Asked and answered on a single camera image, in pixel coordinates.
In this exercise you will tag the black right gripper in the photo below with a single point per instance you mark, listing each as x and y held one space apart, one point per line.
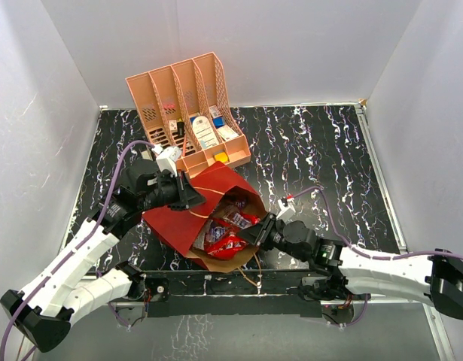
259 234

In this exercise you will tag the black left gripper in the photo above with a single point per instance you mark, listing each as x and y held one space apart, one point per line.
187 195

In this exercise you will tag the red brown paper bag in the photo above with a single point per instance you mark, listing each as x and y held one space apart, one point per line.
185 231

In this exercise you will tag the red snack packet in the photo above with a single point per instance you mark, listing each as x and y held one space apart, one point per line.
226 247

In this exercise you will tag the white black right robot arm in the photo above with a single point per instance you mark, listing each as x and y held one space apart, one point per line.
342 272

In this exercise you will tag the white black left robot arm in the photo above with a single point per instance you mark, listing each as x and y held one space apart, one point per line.
46 308

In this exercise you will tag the dark chocolate snack packet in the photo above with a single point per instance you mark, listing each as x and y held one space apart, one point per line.
235 217

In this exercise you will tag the purple snack packet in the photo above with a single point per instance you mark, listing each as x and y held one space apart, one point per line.
216 232

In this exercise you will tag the yellow box in organizer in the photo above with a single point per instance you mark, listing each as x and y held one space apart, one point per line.
221 157

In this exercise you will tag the white label card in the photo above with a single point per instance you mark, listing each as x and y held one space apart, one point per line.
204 132

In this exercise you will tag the black marker in organizer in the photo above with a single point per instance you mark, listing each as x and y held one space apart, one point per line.
180 128

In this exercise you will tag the white small box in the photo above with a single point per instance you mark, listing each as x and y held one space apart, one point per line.
227 133

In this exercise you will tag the blue small box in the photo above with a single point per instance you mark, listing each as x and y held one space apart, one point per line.
218 122

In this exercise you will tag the pink plastic desk organizer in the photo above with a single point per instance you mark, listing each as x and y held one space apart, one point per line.
182 91

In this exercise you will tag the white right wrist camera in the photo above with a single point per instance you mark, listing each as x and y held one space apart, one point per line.
286 208

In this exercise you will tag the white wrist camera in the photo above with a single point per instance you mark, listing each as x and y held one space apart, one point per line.
286 208
166 158

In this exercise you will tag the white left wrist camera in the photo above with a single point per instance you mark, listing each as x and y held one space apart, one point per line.
166 158

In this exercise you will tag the black mounting base rail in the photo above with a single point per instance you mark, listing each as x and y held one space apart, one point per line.
295 292

